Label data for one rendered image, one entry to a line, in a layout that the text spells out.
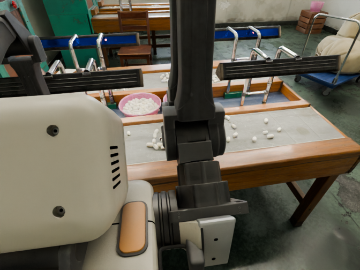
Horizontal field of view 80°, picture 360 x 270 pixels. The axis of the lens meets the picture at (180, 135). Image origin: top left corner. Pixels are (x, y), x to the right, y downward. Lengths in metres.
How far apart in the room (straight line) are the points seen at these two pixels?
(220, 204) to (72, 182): 0.20
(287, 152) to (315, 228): 0.89
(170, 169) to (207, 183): 0.64
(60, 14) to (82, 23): 0.28
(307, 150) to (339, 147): 0.17
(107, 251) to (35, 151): 0.14
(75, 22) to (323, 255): 3.80
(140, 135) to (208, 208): 0.90
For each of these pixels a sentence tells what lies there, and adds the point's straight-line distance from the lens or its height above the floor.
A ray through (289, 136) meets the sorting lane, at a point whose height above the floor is 0.74.
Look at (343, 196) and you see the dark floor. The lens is 2.22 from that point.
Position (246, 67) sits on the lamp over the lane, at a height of 1.09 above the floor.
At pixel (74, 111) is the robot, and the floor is 1.38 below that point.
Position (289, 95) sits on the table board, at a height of 0.70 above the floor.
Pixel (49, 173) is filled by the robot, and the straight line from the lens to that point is 0.22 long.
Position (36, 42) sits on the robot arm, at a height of 1.31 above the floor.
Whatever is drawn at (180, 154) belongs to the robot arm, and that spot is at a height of 1.25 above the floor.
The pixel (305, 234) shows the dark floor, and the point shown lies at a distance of 1.86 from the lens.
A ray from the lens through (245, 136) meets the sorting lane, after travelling 1.20.
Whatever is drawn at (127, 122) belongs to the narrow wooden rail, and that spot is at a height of 0.76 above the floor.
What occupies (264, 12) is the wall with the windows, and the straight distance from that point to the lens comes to 6.74.
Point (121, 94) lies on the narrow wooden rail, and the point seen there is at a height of 0.76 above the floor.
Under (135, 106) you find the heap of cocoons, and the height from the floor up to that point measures 0.75.
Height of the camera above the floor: 1.49
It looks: 40 degrees down
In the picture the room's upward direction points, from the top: straight up
